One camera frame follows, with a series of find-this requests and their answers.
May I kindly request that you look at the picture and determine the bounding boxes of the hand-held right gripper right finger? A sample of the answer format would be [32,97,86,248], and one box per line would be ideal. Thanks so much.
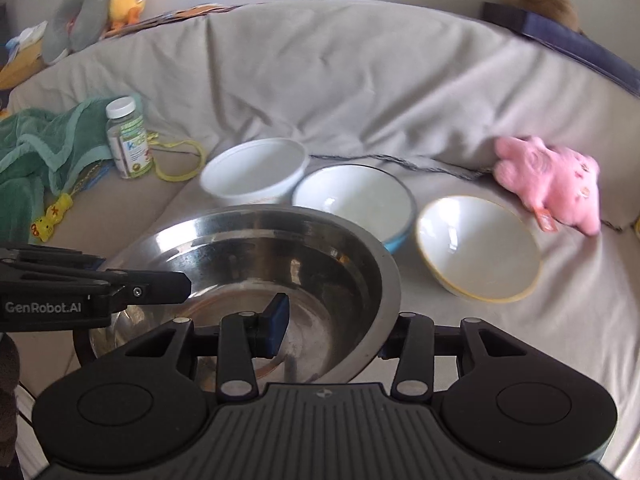
[378,311,523,403]

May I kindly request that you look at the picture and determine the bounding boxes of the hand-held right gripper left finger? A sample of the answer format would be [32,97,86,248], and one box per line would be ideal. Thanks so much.
[124,294,292,403]

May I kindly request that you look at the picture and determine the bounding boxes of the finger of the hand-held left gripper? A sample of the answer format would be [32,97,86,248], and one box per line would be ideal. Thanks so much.
[106,269,192,307]
[0,244,107,281]

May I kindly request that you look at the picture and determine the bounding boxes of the stainless steel bowl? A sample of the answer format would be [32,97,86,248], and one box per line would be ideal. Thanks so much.
[74,206,403,386]

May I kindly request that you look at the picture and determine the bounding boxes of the yellow rimmed white bowl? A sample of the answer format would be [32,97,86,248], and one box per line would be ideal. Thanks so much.
[416,195,543,303]

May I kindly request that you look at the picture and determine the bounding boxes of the blue rimmed white bowl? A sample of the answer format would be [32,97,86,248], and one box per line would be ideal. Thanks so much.
[291,164,418,254]

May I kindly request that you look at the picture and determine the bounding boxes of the white plastic bowl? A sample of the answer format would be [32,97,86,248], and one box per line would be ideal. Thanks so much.
[200,137,310,207]

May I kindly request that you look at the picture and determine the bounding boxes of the person's left hand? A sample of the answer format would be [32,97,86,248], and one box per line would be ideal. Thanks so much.
[0,332,22,461]

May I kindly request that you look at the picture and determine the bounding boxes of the small yellow toy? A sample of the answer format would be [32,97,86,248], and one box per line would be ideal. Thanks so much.
[29,192,75,243]

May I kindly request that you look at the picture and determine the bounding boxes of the green towel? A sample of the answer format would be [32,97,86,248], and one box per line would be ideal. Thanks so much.
[0,97,151,246]

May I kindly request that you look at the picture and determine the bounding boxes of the clear vitamin bottle white cap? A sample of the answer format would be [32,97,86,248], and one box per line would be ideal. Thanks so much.
[105,96,154,180]

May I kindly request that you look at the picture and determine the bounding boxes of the yellow box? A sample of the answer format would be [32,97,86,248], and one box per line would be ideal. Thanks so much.
[0,35,47,92]

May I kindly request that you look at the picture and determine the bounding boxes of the pink plush toy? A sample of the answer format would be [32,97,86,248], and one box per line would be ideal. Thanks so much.
[492,135,602,237]

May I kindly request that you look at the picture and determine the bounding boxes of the white and blue papers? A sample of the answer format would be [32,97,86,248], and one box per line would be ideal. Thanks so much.
[5,20,48,56]

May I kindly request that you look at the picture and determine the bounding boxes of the grey plush toy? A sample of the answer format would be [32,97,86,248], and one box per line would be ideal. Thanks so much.
[41,0,113,66]

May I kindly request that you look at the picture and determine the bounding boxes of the orange patterned cloth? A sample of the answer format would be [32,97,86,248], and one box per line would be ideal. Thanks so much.
[100,2,241,40]

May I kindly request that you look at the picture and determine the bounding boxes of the dark blue book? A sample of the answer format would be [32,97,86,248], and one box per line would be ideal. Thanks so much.
[481,1,640,101]

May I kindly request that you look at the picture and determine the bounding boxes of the brown plush toy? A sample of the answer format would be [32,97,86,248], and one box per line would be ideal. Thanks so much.
[502,0,583,33]

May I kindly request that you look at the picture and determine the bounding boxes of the yellow lanyard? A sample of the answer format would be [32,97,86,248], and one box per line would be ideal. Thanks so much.
[149,137,207,182]

